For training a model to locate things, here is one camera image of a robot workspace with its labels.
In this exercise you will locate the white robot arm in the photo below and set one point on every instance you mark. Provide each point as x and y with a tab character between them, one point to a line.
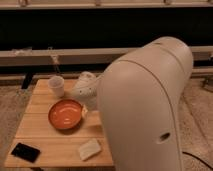
138	97

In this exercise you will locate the white sponge block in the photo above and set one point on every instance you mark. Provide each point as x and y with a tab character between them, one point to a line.
89	149

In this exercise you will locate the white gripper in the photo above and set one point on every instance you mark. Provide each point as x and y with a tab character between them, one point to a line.
92	105

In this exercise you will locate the translucent plastic cup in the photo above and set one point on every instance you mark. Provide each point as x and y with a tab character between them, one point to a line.
56	84

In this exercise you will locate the orange ceramic bowl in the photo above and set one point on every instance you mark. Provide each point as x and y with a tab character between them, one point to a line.
65	114

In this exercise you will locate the black smartphone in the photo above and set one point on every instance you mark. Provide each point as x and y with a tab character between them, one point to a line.
25	152

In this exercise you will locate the wooden table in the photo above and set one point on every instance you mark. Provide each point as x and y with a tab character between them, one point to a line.
58	148

